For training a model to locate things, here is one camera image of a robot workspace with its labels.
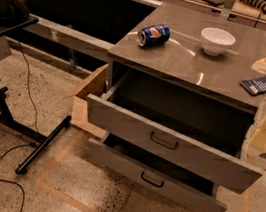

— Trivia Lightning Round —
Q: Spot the grey lower drawer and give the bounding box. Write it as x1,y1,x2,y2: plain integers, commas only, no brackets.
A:
88,133,228,212

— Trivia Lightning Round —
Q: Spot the blue pepsi can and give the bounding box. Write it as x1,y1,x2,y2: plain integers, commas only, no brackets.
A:
137,24,171,47

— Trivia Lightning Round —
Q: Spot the brown cardboard box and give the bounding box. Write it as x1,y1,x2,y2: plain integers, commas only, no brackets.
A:
66,64,108,139

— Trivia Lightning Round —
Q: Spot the grey drawer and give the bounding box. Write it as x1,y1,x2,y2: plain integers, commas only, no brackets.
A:
88,133,228,212
88,71,262,194

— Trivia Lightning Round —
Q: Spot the black floor cable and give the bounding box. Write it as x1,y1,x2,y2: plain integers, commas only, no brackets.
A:
0,41,54,212

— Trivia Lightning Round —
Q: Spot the grey upper drawer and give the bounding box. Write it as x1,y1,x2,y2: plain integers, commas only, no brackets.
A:
88,71,262,194

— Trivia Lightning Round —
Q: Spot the blue rxbar blueberry wrapper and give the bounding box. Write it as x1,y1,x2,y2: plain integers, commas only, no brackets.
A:
240,76,266,96

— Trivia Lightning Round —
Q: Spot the white ceramic bowl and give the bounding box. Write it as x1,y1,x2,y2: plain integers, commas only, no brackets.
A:
200,27,236,56

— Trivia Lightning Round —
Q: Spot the black metal stand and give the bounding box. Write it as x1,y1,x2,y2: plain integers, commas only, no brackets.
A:
0,16,71,175

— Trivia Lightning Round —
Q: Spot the grey drawer cabinet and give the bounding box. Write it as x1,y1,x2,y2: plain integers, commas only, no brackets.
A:
107,3,266,163

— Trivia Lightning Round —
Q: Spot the grey metal bench rail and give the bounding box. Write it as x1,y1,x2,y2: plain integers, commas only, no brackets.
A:
25,16,113,63

